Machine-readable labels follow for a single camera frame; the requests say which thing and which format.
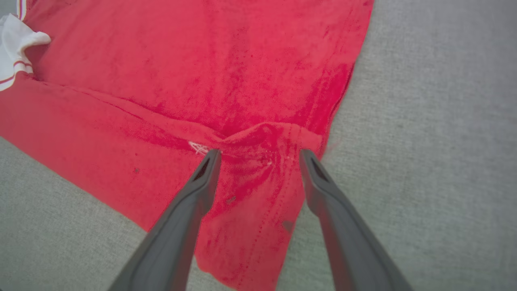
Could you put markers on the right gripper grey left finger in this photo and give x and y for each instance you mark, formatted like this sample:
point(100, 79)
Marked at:
point(177, 226)

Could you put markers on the red and white jersey garment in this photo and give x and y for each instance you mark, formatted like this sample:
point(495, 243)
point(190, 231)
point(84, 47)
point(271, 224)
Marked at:
point(161, 81)

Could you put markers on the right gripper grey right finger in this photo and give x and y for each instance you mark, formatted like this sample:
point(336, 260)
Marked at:
point(347, 242)

